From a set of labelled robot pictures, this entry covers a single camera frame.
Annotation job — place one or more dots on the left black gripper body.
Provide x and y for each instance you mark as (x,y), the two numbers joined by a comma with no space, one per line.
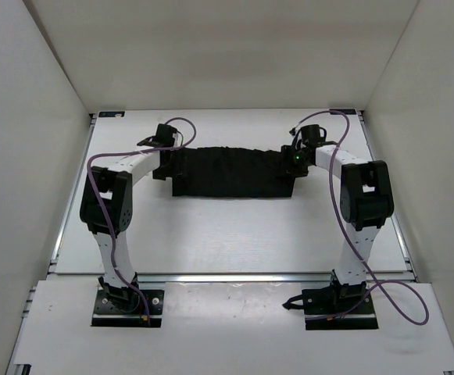
(173,160)

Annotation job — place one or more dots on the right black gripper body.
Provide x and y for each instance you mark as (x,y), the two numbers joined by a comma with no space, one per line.
(294,161)

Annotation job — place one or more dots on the black pleated skirt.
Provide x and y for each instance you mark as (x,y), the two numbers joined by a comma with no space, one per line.
(222,172)

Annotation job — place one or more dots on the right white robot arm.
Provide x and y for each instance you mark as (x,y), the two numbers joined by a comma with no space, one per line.
(365,198)

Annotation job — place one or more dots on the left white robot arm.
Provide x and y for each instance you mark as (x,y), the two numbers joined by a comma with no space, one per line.
(107,201)

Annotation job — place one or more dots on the right corner label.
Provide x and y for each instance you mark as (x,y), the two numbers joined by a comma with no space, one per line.
(347,112)

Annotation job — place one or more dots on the corner label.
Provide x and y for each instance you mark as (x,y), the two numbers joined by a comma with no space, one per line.
(347,112)
(111,114)

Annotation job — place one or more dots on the left corner label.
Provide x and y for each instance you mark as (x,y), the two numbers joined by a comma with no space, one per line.
(111,114)

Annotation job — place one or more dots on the aluminium rail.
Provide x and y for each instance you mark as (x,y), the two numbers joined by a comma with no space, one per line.
(236,278)

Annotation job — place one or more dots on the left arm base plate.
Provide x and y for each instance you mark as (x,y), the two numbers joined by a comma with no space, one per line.
(108,312)

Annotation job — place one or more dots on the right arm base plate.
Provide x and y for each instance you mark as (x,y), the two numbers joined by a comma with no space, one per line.
(324,310)

